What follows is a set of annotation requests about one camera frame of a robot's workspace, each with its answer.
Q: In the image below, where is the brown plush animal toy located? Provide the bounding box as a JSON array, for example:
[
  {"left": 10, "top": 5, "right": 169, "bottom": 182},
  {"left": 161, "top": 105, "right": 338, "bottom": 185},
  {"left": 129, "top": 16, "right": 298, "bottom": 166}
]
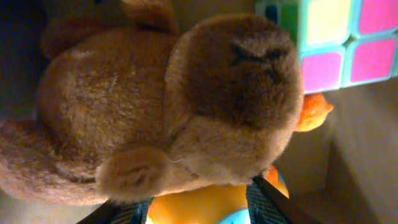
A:
[{"left": 0, "top": 0, "right": 335, "bottom": 207}]

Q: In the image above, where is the multicolour puzzle cube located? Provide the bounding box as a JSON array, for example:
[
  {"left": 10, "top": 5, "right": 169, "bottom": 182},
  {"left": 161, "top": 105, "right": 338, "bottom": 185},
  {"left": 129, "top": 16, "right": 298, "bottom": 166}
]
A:
[{"left": 254, "top": 0, "right": 397, "bottom": 94}]

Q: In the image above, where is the orange and blue duck toy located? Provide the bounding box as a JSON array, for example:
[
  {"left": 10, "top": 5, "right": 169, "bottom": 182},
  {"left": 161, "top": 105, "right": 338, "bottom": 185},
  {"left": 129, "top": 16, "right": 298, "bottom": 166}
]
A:
[{"left": 145, "top": 166, "right": 290, "bottom": 224}]

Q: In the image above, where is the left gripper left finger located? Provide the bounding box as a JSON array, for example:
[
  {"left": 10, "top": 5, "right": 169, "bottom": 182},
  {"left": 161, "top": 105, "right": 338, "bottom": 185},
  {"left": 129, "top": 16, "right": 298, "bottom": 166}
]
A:
[{"left": 76, "top": 198, "right": 152, "bottom": 224}]

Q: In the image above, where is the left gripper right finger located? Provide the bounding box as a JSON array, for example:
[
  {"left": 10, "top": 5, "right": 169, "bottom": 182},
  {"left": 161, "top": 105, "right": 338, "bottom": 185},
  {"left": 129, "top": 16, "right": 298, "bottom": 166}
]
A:
[{"left": 246, "top": 176, "right": 322, "bottom": 224}]

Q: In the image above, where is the pink open cardboard box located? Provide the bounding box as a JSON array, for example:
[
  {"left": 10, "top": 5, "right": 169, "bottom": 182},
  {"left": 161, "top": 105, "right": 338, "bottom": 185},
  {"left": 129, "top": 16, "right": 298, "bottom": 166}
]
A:
[{"left": 1, "top": 1, "right": 397, "bottom": 223}]

